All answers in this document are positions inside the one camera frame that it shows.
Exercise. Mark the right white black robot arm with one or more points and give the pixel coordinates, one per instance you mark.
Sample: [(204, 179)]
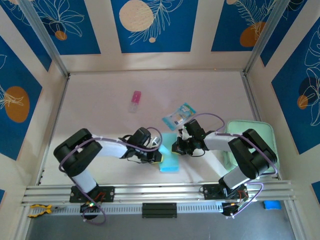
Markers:
[(217, 145)]

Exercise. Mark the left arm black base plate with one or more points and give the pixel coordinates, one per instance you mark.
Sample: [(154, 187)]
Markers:
[(107, 193)]

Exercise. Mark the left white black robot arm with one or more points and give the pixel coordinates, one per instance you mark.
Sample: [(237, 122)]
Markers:
[(110, 150)]

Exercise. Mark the black ribbed block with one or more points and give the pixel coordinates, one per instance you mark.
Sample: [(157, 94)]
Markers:
[(160, 210)]

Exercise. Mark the aluminium table edge rail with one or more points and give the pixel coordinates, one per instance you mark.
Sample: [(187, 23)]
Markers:
[(59, 112), (251, 100)]

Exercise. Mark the aluminium mounting rail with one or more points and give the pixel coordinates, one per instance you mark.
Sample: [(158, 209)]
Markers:
[(155, 191)]

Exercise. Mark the yellow black pliers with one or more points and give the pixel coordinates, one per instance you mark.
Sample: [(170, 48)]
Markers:
[(48, 208)]

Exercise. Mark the mint green zip pouch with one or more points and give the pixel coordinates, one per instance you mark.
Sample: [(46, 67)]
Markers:
[(250, 125)]

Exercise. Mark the aluminium frame post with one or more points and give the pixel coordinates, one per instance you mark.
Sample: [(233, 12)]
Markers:
[(265, 32), (42, 32)]

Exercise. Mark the light blue cloth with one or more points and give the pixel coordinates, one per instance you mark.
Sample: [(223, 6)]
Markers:
[(170, 165)]

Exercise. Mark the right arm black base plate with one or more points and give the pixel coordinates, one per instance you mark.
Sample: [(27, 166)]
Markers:
[(211, 191)]

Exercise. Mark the small blue block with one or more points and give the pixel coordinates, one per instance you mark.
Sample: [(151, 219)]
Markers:
[(272, 205)]

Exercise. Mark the blue white snack packet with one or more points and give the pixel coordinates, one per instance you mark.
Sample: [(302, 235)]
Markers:
[(180, 115)]

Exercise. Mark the clear bottle with pink cap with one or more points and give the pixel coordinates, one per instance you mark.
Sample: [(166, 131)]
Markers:
[(135, 100)]

